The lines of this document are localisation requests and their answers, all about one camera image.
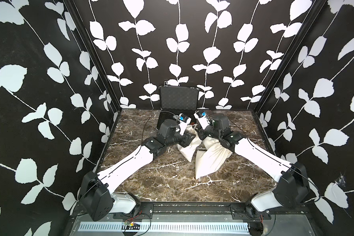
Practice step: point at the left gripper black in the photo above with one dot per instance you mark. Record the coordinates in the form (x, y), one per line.
(186, 140)

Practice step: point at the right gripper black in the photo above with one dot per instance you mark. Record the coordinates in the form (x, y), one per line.
(201, 133)

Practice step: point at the cream cloth bag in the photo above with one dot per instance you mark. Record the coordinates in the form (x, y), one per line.
(209, 161)
(189, 151)

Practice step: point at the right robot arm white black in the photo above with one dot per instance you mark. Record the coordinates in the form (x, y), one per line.
(292, 183)

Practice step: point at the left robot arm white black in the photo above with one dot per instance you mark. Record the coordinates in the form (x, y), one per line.
(97, 193)

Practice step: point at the open black poker chip case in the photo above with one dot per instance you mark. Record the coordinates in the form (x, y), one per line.
(175, 100)

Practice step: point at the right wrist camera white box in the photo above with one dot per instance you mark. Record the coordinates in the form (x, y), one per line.
(202, 119)

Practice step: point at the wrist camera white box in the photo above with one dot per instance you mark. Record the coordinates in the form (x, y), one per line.
(184, 121)
(202, 119)

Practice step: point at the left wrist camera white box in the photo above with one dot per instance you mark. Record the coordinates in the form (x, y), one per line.
(184, 121)

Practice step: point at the black front mounting rail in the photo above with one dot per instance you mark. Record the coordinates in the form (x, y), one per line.
(236, 211)

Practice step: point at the white perforated cable tray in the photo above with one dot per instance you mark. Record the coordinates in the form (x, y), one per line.
(167, 227)

